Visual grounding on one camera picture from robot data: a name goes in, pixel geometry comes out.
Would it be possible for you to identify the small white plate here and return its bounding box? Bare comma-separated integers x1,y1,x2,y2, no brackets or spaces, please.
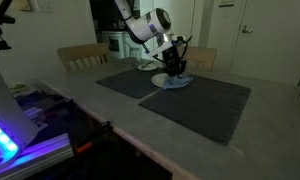
137,61,159,72

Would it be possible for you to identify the beige wall thermostat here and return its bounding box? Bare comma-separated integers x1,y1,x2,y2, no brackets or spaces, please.
15,0,33,12

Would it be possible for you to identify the large white plate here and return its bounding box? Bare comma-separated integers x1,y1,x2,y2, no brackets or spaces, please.
150,72,191,89

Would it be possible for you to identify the small dark placemat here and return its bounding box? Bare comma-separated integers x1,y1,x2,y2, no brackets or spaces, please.
95,66,166,100

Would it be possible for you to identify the stack of papers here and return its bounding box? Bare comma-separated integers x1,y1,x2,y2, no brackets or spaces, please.
8,81,41,98

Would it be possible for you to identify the clear drinking glass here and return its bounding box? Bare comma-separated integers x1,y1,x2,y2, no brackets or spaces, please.
129,46,141,62

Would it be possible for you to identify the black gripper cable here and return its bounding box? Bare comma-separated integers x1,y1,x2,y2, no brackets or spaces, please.
141,34,194,66

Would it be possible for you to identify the white kitchen cabinet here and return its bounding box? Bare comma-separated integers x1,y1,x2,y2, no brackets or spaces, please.
123,32,143,59

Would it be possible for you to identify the metal door handle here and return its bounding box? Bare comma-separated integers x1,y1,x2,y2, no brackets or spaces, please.
240,24,254,35

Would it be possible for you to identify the metal utensil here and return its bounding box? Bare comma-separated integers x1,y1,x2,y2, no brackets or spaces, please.
139,59,155,69

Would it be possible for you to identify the white oven with window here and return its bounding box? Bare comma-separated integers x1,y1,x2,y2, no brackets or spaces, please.
101,30,125,61

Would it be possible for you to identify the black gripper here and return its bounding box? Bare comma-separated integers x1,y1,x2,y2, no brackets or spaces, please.
161,44,188,78

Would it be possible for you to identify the black camera on tripod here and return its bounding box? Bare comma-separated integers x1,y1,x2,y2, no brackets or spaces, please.
0,12,16,51

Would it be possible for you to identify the white door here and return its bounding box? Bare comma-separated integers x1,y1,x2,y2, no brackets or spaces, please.
229,0,300,86

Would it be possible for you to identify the stack of books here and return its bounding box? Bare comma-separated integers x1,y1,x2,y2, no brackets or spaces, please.
23,106,49,130

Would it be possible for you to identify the black orange clamp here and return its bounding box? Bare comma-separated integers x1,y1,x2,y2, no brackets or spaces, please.
73,121,114,156

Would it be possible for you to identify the grey robot base blue light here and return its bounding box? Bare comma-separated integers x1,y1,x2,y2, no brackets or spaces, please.
0,54,41,174

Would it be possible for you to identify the aluminium extrusion rail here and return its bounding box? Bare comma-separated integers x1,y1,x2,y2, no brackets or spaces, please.
0,133,74,180

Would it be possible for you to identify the blue cloth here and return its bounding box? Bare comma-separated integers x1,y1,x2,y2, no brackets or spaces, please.
162,74,194,90

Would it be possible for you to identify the wooden plain-back chair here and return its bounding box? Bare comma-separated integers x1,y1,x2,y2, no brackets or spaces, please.
176,44,218,72

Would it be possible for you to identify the large dark placemat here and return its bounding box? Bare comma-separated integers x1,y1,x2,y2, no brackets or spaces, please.
138,74,252,146

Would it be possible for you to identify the wooden slat-back chair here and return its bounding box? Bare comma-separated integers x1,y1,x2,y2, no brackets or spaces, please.
56,43,111,73

